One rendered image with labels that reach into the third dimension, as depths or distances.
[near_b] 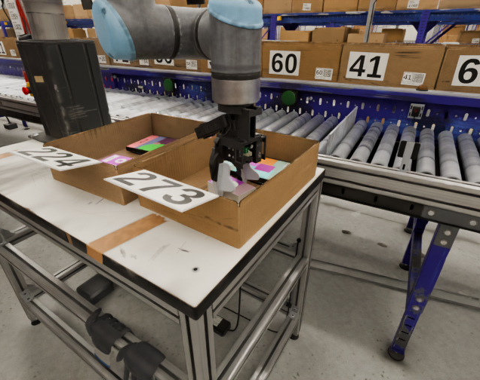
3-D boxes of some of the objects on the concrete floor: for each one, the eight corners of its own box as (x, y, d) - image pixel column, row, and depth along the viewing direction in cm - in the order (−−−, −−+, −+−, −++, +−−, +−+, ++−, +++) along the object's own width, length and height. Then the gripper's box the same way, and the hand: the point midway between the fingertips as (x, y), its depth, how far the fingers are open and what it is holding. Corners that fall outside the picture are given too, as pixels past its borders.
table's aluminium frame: (29, 322, 126) (-51, 170, 92) (137, 248, 169) (111, 125, 135) (215, 500, 78) (196, 323, 44) (300, 333, 122) (324, 178, 87)
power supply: (195, 320, 127) (194, 315, 125) (204, 311, 131) (203, 305, 130) (223, 338, 119) (223, 332, 118) (231, 326, 124) (231, 321, 122)
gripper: (230, 113, 49) (232, 217, 59) (277, 101, 57) (271, 195, 67) (198, 105, 54) (204, 202, 65) (245, 95, 62) (244, 183, 73)
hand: (229, 190), depth 67 cm, fingers open, 6 cm apart
